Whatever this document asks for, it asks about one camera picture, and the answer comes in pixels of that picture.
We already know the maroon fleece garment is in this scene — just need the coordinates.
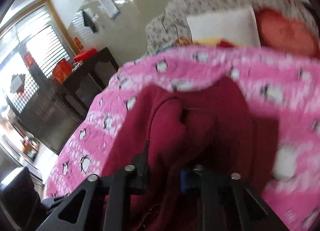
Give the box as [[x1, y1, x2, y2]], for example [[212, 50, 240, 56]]
[[100, 76, 280, 231]]

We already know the black chair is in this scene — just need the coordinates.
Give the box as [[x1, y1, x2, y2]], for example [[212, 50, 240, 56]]
[[0, 166, 42, 231]]

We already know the flat red gift box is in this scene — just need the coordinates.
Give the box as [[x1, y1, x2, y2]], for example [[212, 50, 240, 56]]
[[73, 48, 97, 62]]

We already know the black wall-mounted device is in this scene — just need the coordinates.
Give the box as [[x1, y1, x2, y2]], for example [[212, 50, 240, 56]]
[[82, 8, 97, 34]]

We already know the pink penguin print blanket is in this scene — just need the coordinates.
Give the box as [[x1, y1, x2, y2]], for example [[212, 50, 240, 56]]
[[44, 44, 320, 231]]

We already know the black cable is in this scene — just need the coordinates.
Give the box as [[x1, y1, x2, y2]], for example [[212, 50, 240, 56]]
[[161, 13, 179, 39]]

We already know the red cushion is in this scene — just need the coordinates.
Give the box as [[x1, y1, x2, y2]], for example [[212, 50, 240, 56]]
[[256, 7, 320, 59]]

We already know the white pillow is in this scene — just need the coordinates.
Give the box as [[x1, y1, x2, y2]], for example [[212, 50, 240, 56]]
[[186, 6, 262, 46]]

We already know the dark wooden table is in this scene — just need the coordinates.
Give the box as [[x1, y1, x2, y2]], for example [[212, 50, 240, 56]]
[[52, 47, 120, 111]]

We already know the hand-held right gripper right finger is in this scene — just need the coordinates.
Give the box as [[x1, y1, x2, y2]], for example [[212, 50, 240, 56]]
[[180, 163, 290, 231]]

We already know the metal lattice door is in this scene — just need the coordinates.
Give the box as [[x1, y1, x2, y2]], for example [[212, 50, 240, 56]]
[[0, 0, 83, 146]]

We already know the orange-red gift box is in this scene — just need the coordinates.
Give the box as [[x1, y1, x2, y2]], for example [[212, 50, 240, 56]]
[[52, 59, 71, 82]]

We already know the wall calendar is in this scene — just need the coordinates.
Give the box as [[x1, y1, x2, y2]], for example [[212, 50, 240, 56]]
[[94, 0, 119, 20]]

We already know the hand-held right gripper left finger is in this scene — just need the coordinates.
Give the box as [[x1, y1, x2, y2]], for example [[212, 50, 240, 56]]
[[35, 141, 150, 231]]

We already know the orange and yellow cloth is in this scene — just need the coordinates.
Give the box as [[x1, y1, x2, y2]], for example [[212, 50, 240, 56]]
[[172, 36, 240, 47]]

